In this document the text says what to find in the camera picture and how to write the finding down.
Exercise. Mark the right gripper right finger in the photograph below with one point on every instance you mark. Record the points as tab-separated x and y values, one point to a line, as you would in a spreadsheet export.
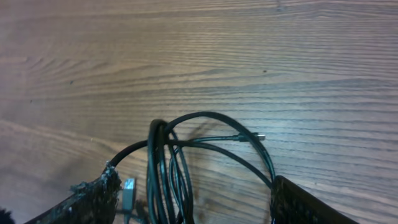
290	204

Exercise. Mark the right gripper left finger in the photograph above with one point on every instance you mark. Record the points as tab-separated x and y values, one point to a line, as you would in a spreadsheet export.
91	202

